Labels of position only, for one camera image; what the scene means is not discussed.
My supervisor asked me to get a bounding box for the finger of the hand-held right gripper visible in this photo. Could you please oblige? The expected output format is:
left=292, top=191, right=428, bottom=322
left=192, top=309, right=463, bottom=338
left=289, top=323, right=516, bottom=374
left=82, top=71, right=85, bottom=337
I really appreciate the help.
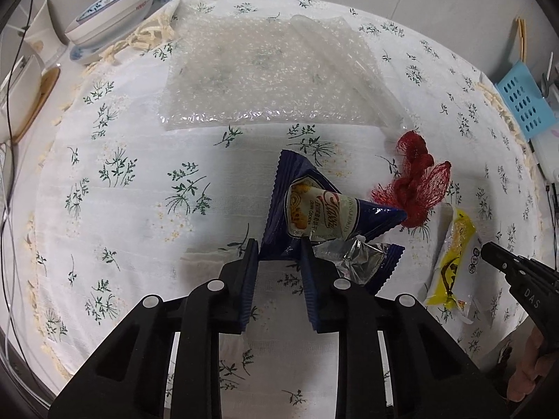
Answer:
left=480, top=241, right=521, bottom=285

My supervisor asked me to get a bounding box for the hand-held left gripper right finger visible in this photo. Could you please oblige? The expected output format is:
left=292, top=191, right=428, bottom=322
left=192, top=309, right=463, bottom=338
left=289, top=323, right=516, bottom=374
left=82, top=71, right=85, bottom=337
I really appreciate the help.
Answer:
left=300, top=241, right=509, bottom=419

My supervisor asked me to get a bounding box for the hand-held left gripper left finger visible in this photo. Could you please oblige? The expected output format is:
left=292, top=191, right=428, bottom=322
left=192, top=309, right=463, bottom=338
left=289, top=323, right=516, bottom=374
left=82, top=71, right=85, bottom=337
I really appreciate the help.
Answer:
left=47, top=238, right=260, bottom=419

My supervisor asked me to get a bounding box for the yellow snack wrapper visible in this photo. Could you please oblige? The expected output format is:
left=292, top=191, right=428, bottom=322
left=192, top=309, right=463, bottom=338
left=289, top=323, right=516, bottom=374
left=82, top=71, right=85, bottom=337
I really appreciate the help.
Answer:
left=426, top=204, right=483, bottom=315

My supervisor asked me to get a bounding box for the dark blue cookie wrapper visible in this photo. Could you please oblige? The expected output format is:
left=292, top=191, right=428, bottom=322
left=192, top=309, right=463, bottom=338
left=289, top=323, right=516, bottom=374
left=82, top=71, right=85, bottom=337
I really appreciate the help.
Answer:
left=260, top=149, right=408, bottom=297

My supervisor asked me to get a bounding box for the clear bubble wrap sheet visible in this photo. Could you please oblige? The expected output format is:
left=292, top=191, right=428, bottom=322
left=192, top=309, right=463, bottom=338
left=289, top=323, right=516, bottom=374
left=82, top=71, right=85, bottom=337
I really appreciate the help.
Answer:
left=158, top=14, right=399, bottom=132

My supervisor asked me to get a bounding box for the person's right hand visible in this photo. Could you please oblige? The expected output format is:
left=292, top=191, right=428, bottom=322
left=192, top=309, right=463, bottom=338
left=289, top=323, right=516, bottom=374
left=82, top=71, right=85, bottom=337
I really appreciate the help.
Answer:
left=507, top=327, right=559, bottom=404

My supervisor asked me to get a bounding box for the red mesh net bag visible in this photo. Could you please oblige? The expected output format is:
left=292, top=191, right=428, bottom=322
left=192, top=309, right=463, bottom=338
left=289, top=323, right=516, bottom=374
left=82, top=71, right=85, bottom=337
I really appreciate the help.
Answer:
left=370, top=130, right=452, bottom=228

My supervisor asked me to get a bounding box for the white rice cooker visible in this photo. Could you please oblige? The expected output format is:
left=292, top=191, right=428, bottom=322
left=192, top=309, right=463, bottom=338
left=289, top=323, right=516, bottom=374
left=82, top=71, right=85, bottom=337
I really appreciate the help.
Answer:
left=530, top=122, right=559, bottom=179

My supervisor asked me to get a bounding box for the white floral tablecloth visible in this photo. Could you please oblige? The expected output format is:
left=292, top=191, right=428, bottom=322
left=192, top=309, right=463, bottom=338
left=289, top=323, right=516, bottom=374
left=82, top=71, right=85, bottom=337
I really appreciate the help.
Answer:
left=24, top=0, right=544, bottom=419

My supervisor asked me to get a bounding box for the blue plastic basket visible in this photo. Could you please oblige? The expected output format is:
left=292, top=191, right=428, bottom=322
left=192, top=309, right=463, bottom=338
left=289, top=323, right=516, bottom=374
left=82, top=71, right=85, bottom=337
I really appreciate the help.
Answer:
left=495, top=60, right=559, bottom=141

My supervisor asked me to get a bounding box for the round wooden coaster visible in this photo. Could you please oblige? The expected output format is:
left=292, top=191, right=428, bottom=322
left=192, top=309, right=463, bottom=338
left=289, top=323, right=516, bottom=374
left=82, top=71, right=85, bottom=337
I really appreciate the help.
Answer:
left=13, top=67, right=61, bottom=144

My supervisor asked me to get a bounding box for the blue floral plate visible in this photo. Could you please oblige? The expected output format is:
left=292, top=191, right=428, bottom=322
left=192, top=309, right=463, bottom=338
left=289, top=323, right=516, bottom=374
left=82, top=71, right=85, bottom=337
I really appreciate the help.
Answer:
left=70, top=0, right=173, bottom=65

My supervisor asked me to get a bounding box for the blue floral bowl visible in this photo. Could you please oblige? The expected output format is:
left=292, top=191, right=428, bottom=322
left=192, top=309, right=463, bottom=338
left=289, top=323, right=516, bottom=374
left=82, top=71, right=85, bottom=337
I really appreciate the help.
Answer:
left=76, top=0, right=153, bottom=24
left=65, top=0, right=154, bottom=47

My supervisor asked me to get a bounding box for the white bowl dark rim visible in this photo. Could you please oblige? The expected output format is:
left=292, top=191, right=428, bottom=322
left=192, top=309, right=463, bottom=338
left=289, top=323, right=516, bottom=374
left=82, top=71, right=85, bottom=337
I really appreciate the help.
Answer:
left=0, top=54, right=44, bottom=142

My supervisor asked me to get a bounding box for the white paper cup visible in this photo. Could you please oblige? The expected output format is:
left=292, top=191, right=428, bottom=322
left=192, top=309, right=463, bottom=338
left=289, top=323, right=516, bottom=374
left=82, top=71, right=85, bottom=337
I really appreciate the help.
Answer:
left=24, top=0, right=71, bottom=68

